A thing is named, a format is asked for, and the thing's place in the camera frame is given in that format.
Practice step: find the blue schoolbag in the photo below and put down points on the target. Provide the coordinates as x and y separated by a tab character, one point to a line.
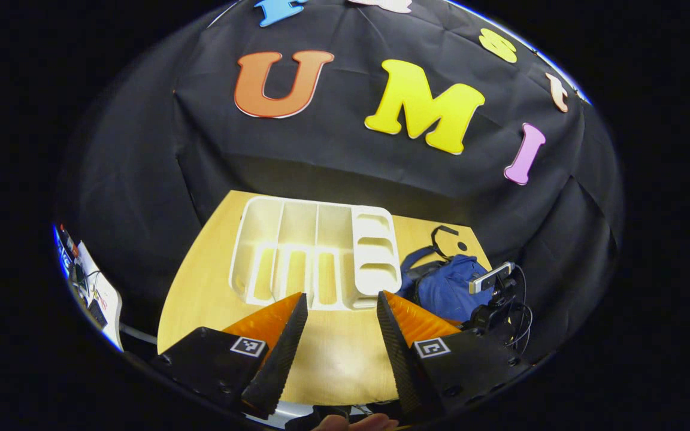
447	287

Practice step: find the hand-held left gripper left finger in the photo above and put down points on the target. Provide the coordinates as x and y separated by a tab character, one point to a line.
279	353

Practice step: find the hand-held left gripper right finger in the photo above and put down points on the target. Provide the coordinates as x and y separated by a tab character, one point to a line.
399	353

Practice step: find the white plastic bookshelf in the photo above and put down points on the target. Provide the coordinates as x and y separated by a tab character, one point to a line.
375	251

